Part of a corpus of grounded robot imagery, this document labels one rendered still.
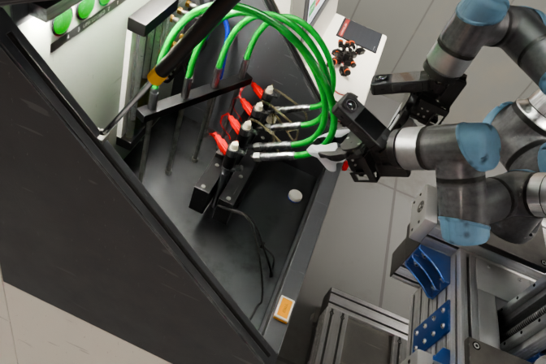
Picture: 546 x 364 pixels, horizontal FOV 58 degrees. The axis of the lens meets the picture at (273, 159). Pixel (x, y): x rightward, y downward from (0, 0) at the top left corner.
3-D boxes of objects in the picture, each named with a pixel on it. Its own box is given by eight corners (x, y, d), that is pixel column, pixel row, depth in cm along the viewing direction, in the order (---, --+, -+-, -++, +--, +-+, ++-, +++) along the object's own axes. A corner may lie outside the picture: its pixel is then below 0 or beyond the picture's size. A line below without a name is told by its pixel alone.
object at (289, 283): (256, 383, 104) (278, 354, 93) (237, 374, 104) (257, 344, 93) (325, 192, 149) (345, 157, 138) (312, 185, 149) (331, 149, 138)
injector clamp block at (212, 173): (219, 241, 121) (233, 205, 111) (183, 224, 121) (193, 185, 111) (264, 158, 146) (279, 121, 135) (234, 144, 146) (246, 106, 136)
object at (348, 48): (352, 84, 159) (358, 71, 155) (322, 71, 160) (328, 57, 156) (364, 52, 176) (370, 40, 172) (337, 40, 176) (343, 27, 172)
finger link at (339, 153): (317, 163, 94) (356, 160, 88) (314, 157, 93) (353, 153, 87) (327, 148, 97) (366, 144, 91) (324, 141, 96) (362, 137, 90)
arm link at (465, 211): (515, 235, 80) (510, 169, 79) (470, 251, 75) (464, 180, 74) (474, 228, 87) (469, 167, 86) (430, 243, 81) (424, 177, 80)
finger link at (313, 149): (310, 176, 100) (348, 175, 94) (297, 154, 98) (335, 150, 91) (318, 166, 102) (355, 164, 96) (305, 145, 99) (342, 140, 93)
